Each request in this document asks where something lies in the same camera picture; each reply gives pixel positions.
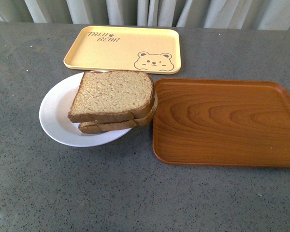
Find brown wooden tray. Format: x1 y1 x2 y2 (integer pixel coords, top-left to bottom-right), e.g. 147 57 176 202
153 78 290 168

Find grey curtain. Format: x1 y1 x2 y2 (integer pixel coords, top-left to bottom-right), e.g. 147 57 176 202
0 0 290 30

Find bread slice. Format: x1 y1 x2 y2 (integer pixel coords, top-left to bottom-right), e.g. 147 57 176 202
78 94 158 133
68 70 155 123

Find white round plate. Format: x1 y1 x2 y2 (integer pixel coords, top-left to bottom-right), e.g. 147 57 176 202
39 72 130 147

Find yellow bear tray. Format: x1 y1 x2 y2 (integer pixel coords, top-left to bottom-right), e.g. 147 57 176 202
63 26 181 74

